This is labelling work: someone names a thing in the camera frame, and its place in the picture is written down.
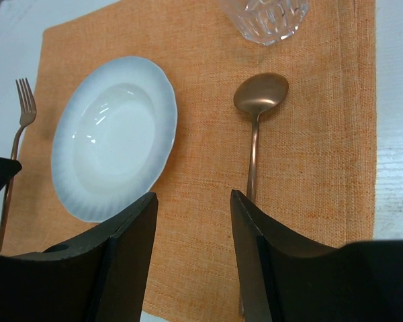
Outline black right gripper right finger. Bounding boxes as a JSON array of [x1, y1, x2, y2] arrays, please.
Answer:
[[230, 190, 346, 321]]

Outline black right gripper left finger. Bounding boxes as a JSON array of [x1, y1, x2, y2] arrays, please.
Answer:
[[15, 193, 159, 321]]

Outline copper spoon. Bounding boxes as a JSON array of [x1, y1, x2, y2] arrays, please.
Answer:
[[233, 72, 289, 202]]

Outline white ceramic plate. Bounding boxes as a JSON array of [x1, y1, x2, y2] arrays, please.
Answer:
[[51, 56, 178, 223]]

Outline copper fork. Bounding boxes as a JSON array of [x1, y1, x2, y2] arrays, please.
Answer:
[[0, 78, 37, 252]]

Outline orange cloth placemat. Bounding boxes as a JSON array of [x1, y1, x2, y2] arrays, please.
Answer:
[[3, 1, 377, 321]]

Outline clear plastic cup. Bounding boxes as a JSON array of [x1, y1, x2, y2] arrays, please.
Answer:
[[218, 0, 309, 46]]

